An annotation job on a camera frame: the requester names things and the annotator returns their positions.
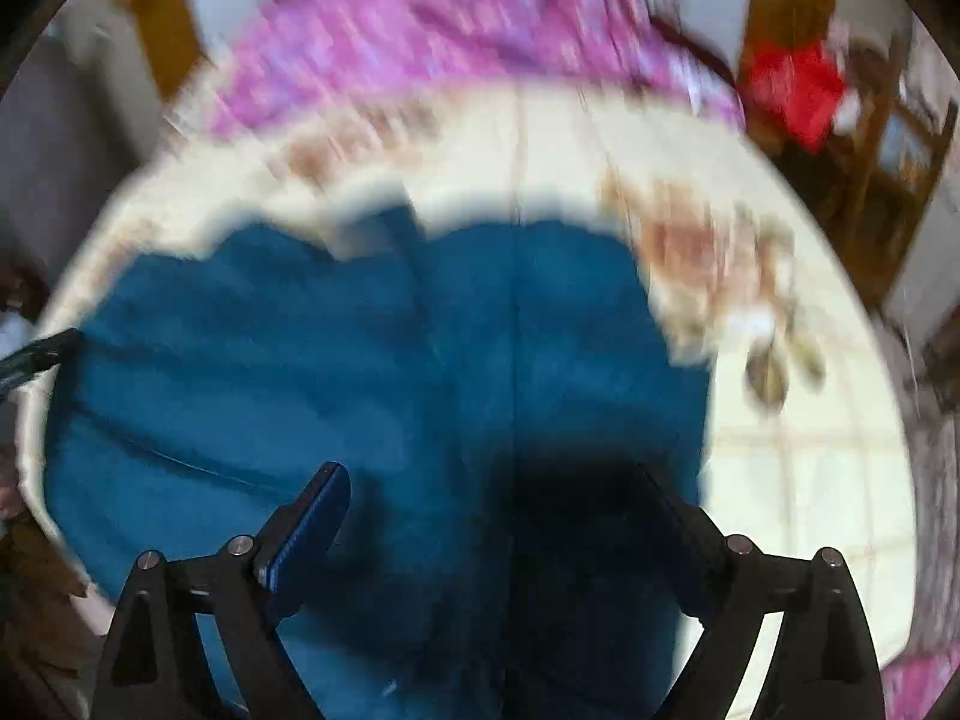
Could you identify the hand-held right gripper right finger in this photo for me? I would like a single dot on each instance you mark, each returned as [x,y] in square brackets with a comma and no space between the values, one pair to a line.
[697,547]

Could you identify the wooden cabinet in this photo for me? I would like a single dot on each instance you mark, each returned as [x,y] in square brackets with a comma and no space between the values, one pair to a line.
[885,187]

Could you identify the grey sofa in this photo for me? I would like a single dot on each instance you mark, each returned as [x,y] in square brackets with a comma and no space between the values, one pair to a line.
[67,157]

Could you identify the wooden bed headboard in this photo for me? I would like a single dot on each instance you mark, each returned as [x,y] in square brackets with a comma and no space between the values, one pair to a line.
[169,30]

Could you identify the cream rose print bed sheet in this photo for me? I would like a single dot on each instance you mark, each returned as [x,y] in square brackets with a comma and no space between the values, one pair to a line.
[810,480]

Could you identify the red bag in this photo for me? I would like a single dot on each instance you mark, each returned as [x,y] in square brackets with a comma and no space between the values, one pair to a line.
[795,90]

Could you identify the purple floral blanket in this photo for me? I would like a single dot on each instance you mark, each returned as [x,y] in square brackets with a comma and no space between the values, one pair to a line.
[420,22]

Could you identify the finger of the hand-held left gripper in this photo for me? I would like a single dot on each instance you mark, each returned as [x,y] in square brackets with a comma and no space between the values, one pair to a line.
[37,360]

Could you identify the blue padded jacket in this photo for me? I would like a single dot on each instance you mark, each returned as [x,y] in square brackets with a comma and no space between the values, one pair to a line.
[300,360]

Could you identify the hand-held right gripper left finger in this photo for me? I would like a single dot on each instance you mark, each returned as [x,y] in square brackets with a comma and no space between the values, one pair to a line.
[307,532]

